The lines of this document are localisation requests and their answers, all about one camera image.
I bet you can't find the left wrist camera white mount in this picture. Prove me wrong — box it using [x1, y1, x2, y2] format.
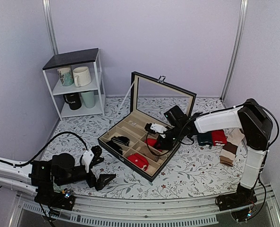
[80, 149, 94, 173]

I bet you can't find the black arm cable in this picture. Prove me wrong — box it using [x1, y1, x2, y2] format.
[0, 131, 88, 167]
[145, 103, 280, 213]

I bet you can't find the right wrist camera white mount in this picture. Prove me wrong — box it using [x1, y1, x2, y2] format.
[150, 123, 168, 138]

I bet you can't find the red and beige sock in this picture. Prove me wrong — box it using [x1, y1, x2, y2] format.
[144, 138, 162, 152]

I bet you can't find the teal patterned mug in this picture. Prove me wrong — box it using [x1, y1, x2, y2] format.
[57, 66, 74, 87]

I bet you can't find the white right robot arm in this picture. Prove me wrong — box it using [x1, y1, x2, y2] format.
[145, 98, 276, 211]

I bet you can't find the white shelf with black top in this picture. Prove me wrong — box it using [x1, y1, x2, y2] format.
[42, 48, 106, 121]

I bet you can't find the metal corner post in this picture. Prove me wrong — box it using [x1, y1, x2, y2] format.
[42, 0, 59, 55]
[220, 0, 248, 102]

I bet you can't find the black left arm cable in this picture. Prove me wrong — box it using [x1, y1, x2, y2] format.
[0, 131, 88, 167]

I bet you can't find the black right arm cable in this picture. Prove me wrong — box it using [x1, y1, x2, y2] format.
[145, 103, 280, 213]

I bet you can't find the right metal corner post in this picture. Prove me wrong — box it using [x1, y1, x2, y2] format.
[220, 0, 248, 102]

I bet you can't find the light green tumbler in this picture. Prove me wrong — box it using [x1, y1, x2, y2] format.
[81, 91, 95, 109]

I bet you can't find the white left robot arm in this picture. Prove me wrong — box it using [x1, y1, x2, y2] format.
[0, 146, 116, 210]

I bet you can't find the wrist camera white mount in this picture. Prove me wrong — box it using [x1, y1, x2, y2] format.
[150, 123, 168, 138]
[80, 149, 94, 173]

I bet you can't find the aluminium front frame rail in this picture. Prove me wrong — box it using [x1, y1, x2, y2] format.
[10, 185, 280, 227]

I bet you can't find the red sock with white band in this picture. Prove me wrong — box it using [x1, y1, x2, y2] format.
[211, 130, 227, 146]

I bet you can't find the black compartment storage box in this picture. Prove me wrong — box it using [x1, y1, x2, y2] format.
[98, 71, 196, 182]

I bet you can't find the rolled red sock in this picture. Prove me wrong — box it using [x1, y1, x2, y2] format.
[127, 153, 149, 171]

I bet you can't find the left metal corner post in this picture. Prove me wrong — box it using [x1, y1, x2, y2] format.
[42, 0, 59, 55]

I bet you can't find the dark green sock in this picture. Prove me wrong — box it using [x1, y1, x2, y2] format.
[197, 131, 213, 146]

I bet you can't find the rolled brown sock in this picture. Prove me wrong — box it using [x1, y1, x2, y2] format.
[139, 146, 159, 162]

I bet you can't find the rolled black sock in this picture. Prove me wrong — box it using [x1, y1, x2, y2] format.
[106, 136, 130, 155]

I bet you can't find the cream and brown sock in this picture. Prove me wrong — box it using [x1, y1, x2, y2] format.
[220, 128, 245, 166]

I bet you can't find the black mug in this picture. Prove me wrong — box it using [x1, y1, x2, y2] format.
[63, 93, 82, 110]

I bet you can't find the white mug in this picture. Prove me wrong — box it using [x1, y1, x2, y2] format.
[73, 66, 92, 87]

